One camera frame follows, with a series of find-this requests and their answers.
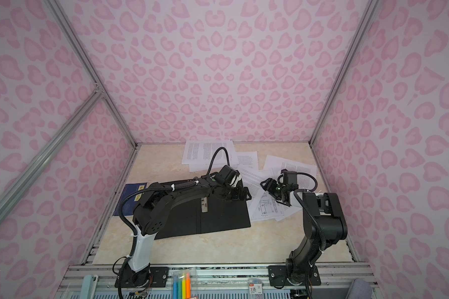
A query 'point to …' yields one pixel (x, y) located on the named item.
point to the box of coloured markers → (181, 285)
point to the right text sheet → (307, 177)
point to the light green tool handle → (88, 286)
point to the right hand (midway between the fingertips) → (265, 184)
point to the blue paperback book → (130, 204)
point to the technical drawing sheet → (268, 207)
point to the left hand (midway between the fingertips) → (247, 196)
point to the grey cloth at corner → (359, 289)
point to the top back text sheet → (202, 152)
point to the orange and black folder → (203, 214)
